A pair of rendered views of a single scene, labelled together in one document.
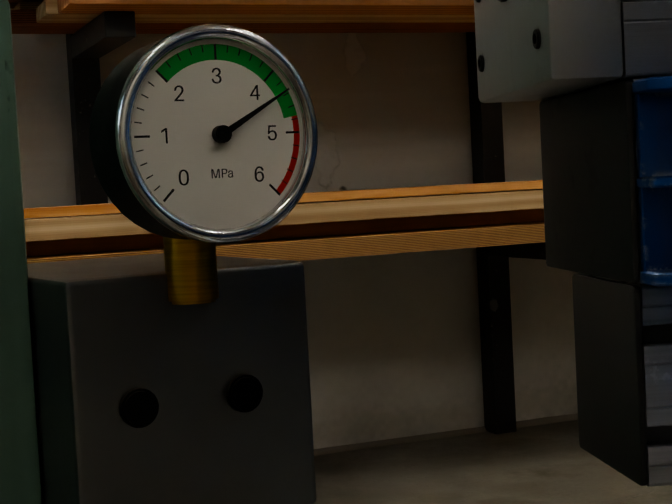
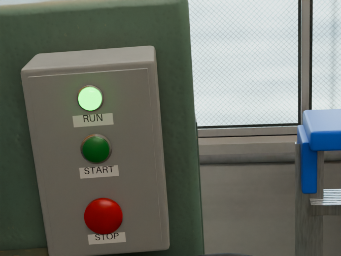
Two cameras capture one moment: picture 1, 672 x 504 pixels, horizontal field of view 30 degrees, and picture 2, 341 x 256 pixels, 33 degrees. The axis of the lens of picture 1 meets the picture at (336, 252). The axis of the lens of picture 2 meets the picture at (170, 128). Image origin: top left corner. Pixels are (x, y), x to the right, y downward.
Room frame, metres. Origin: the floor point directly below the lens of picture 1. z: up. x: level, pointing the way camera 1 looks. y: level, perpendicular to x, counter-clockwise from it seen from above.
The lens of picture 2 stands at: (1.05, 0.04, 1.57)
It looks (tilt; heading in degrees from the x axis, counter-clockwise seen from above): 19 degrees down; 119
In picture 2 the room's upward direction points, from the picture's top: 4 degrees counter-clockwise
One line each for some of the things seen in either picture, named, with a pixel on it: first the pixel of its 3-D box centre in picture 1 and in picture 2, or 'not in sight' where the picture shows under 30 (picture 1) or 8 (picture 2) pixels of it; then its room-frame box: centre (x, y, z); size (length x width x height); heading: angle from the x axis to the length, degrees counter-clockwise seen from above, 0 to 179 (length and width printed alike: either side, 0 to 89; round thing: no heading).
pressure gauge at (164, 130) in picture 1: (199, 168); not in sight; (0.38, 0.04, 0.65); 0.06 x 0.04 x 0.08; 119
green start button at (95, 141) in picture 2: not in sight; (96, 149); (0.80, 0.37, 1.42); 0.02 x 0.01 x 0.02; 29
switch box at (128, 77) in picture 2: not in sight; (102, 152); (0.78, 0.40, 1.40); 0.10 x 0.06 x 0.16; 29
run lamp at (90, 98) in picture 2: not in sight; (90, 98); (0.80, 0.37, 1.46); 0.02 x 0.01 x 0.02; 29
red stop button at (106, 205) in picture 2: not in sight; (103, 216); (0.80, 0.37, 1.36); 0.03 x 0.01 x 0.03; 29
